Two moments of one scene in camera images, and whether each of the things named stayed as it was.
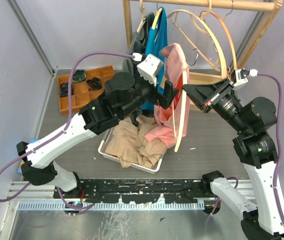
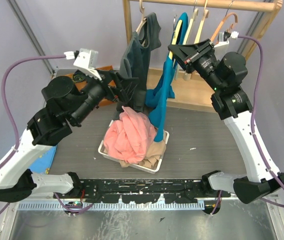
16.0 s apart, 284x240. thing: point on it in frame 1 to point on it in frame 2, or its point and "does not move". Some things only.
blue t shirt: [157, 47] to [157, 98]
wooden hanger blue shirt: [156, 18] to [176, 31]
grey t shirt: [139, 40] does not move
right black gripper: [208, 95] to [182, 53]
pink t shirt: [173, 123] to [129, 138]
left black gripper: [164, 100] to [128, 85]
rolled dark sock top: [79, 75] does not move
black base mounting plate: [133, 190] does not move
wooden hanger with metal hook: [224, 22] to [227, 15]
